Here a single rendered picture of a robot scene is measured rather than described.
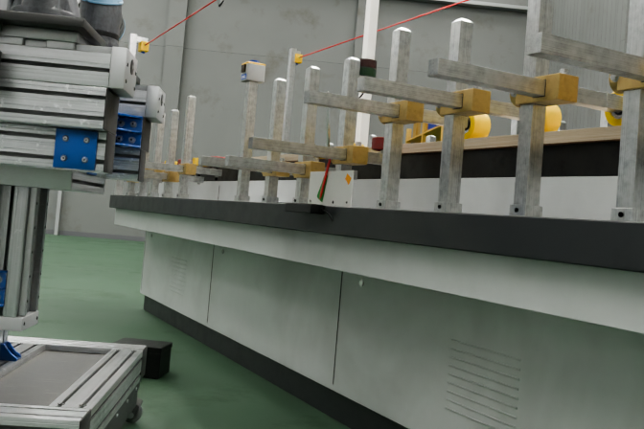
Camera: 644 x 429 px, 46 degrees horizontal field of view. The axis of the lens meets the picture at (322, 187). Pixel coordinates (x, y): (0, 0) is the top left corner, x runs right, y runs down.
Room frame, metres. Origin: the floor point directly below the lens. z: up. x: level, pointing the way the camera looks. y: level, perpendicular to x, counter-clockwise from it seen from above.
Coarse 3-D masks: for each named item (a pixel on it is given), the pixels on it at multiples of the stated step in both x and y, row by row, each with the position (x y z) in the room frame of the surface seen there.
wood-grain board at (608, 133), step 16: (592, 128) 1.58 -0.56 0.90; (608, 128) 1.54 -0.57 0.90; (416, 144) 2.15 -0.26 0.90; (432, 144) 2.08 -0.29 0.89; (464, 144) 1.96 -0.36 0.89; (480, 144) 1.90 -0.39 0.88; (496, 144) 1.84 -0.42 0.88; (512, 144) 1.80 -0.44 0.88; (544, 144) 1.70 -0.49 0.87; (560, 144) 1.68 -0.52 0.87; (288, 160) 2.91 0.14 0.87
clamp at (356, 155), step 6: (348, 150) 2.08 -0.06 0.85; (354, 150) 2.06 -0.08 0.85; (360, 150) 2.07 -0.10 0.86; (366, 150) 2.08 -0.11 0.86; (348, 156) 2.08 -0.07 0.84; (354, 156) 2.06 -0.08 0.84; (360, 156) 2.07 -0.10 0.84; (366, 156) 2.08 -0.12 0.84; (336, 162) 2.13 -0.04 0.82; (342, 162) 2.10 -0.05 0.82; (348, 162) 2.08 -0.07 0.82; (354, 162) 2.06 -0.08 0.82; (360, 162) 2.07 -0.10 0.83; (366, 162) 2.08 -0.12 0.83
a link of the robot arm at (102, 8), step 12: (84, 0) 2.11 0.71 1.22; (96, 0) 2.10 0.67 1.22; (108, 0) 2.11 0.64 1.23; (120, 0) 2.15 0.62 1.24; (84, 12) 2.11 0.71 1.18; (96, 12) 2.10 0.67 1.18; (108, 12) 2.11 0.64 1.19; (120, 12) 2.15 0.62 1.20; (96, 24) 2.10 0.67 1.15; (108, 24) 2.11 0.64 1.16; (120, 24) 2.17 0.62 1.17
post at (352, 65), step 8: (352, 56) 2.14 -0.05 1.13; (344, 64) 2.15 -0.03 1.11; (352, 64) 2.13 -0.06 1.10; (344, 72) 2.15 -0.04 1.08; (352, 72) 2.13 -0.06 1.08; (344, 80) 2.14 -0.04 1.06; (352, 80) 2.13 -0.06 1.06; (344, 88) 2.14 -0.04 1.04; (352, 88) 2.13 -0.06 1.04; (352, 96) 2.13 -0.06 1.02; (344, 112) 2.13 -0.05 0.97; (352, 112) 2.13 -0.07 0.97; (344, 120) 2.13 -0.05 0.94; (352, 120) 2.14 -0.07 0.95; (344, 128) 2.13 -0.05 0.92; (352, 128) 2.14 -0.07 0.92; (344, 136) 2.13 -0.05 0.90; (352, 136) 2.14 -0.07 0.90; (344, 144) 2.13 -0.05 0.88; (352, 144) 2.14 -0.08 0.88; (336, 168) 2.15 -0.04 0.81; (344, 168) 2.13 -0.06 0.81
